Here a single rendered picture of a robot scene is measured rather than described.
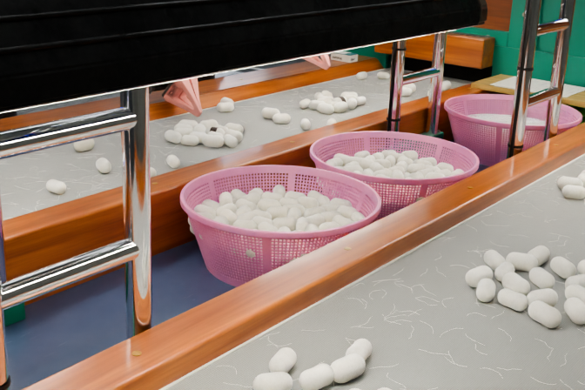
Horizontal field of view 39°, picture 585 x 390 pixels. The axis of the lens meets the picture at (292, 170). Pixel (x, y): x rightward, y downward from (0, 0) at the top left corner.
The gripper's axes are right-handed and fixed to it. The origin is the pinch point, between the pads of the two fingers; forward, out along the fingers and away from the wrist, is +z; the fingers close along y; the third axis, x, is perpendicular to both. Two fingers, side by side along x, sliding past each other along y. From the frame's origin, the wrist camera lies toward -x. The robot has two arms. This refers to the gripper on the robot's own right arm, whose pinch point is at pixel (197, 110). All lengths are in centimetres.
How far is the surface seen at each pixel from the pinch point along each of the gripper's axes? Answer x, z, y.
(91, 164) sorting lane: -3.8, 7.3, -31.1
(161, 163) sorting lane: -8.4, 12.8, -23.0
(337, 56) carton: 7, -11, 62
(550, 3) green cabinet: -38, 15, 75
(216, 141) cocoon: -9.8, 12.3, -11.1
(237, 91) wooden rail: 4.7, -5.3, 18.9
